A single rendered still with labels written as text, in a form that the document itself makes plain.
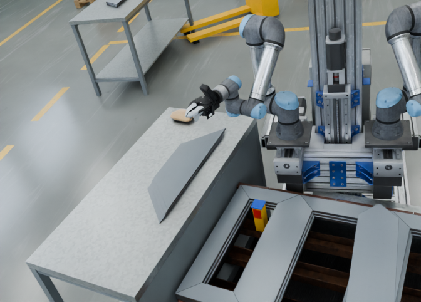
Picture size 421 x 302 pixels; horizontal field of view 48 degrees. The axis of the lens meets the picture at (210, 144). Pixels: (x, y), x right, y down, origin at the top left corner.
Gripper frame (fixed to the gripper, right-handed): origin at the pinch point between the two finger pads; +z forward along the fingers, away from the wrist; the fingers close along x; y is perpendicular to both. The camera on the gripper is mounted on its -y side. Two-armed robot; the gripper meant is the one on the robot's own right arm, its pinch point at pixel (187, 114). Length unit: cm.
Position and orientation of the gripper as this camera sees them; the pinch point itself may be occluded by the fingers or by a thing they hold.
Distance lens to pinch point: 208.5
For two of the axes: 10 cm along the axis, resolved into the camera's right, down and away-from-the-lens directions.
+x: -7.7, -3.7, 5.3
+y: 0.8, 7.6, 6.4
